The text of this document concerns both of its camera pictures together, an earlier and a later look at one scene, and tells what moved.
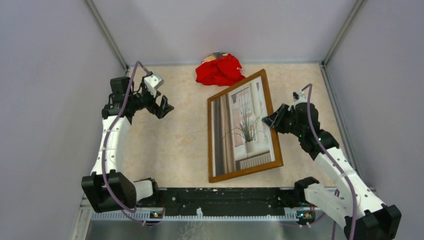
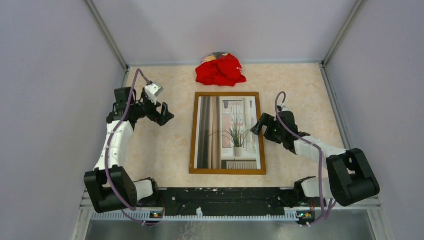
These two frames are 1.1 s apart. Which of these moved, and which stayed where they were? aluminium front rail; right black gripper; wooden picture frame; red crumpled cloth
Moved: right black gripper; wooden picture frame
Stayed: red crumpled cloth; aluminium front rail
